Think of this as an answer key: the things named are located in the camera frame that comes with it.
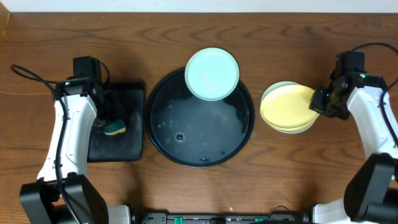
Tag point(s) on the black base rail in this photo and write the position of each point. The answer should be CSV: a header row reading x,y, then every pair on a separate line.
x,y
283,217

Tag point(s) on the light blue plate top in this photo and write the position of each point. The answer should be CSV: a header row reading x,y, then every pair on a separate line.
x,y
212,74

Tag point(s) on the rectangular black tray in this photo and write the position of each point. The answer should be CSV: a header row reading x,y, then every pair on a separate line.
x,y
125,102

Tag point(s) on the yellow plate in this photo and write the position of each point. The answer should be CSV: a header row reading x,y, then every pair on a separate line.
x,y
287,105

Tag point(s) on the round black tray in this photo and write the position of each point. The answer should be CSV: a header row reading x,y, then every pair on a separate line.
x,y
194,132

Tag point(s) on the green yellow sponge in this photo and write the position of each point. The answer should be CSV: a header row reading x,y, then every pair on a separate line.
x,y
115,127

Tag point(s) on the light blue plate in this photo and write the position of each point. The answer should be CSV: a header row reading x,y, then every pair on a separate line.
x,y
295,130
212,74

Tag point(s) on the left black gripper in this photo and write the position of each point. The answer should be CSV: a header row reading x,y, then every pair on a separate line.
x,y
101,125

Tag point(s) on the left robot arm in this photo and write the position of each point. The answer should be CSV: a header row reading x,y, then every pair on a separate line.
x,y
62,192

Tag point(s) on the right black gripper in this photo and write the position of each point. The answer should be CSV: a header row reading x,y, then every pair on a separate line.
x,y
316,102

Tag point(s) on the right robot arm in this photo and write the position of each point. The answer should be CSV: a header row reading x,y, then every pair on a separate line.
x,y
368,198

